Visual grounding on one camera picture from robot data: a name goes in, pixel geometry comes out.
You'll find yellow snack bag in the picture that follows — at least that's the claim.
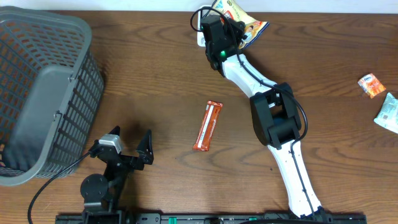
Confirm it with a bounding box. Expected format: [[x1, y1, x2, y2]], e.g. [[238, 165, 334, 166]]
[[211, 0, 269, 50]]

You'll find orange brown snack bar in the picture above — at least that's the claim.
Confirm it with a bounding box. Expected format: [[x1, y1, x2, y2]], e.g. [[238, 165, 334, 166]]
[[193, 100, 223, 151]]

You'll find small orange packet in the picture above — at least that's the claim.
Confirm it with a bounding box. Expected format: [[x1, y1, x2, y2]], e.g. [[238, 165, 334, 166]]
[[358, 73, 386, 98]]

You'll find white tissue pack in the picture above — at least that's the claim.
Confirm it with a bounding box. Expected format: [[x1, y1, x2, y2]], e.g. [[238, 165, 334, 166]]
[[374, 93, 398, 134]]

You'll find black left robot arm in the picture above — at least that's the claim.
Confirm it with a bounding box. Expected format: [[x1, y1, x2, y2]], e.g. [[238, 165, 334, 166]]
[[80, 126, 154, 224]]

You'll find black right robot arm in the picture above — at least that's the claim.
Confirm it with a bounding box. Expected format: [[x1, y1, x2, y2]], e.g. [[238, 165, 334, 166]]
[[198, 12, 322, 218]]

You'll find white barcode scanner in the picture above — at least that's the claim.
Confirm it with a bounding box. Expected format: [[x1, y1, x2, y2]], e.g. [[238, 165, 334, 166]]
[[195, 4, 211, 47]]

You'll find grey plastic shopping basket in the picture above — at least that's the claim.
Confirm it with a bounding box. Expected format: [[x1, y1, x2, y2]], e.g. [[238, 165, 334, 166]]
[[1, 6, 104, 186]]

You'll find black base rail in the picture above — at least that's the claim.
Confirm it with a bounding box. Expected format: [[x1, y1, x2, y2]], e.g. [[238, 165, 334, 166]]
[[55, 213, 367, 224]]

